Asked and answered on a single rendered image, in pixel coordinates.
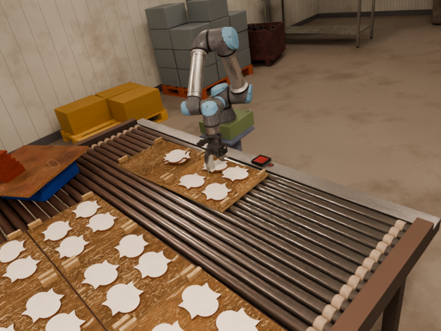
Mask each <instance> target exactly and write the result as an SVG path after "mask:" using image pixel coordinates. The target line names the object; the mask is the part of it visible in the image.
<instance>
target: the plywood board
mask: <svg viewBox="0 0 441 331"><path fill-rule="evenodd" d="M88 149H89V146H51V145H24V146H22V147H20V148H19V149H17V150H15V151H14V152H13V153H11V158H15V159H16V161H19V162H20V164H22V165H23V166H24V168H25V171H24V172H23V173H21V174H19V176H17V177H15V178H14V179H13V180H12V181H10V182H9V183H0V196H12V197H22V198H30V197H31V196H32V195H33V194H35V193H36V192H37V191H38V190H39V189H41V188H42V187H43V186H44V185H46V184H47V183H48V182H49V181H50V180H51V179H53V178H54V177H55V176H57V175H58V174H59V173H60V172H61V171H62V170H64V169H65V168H66V167H68V166H69V165H70V164H71V163H72V162H74V161H75V160H76V159H77V158H79V157H80V155H82V154H83V153H84V152H86V151H87V150H88Z"/></svg>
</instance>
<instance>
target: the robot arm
mask: <svg viewBox="0 0 441 331"><path fill-rule="evenodd" d="M238 47H239V39H238V35H237V32H236V30H235V29H234V28H233V27H223V28H216V29H211V30H204V31H202V32H201V33H199V34H198V36H197V37H196V38H195V40H194V42H193V44H192V46H191V50H190V56H191V57H192V59H191V66H190V77H189V82H188V93H187V99H186V101H183V102H182V104H181V112H182V113H183V114H184V115H185V116H195V115H203V122H204V128H205V133H206V137H207V138H206V139H201V140H199V142H198V143H196V144H197V146H198V147H200V146H204V145H205V144H207V147H206V149H205V156H204V158H205V165H206V168H207V172H208V173H209V170H210V167H215V163H214V162H213V156H210V154H212V155H214V156H215V157H216V158H220V160H221V161H223V162H224V159H225V158H228V156H227V155H226V153H227V152H228V149H227V144H226V143H224V142H222V138H221V137H223V134H222V133H220V125H219V124H225V123H230V122H232V121H234V120H235V119H236V113H235V112H234V110H233V108H232V104H246V103H250V102H251V101H252V97H253V86H252V84H248V82H247V81H246V80H245V79H244V78H243V74H242V70H241V68H240V64H239V61H238V58H237V55H236V51H237V48H238ZM210 52H217V55H218V56H219V57H221V58H222V61H223V64H224V67H225V70H226V73H227V75H228V79H229V80H230V86H228V84H227V83H221V84H218V85H216V86H214V87H213V88H212V89H211V96H212V99H209V100H202V99H201V94H202V87H203V76H204V69H205V59H206V58H207V57H208V53H210Z"/></svg>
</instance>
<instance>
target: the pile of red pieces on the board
mask: <svg viewBox="0 0 441 331"><path fill-rule="evenodd" d="M6 153H7V151H6V150H0V183H9V182H10V181H12V180H13V179H14V178H15V177H17V176H19V174H21V173H23V172H24V171H25V168H24V166H23V165H22V164H20V162H19V161H16V159H15V158H11V154H6Z"/></svg>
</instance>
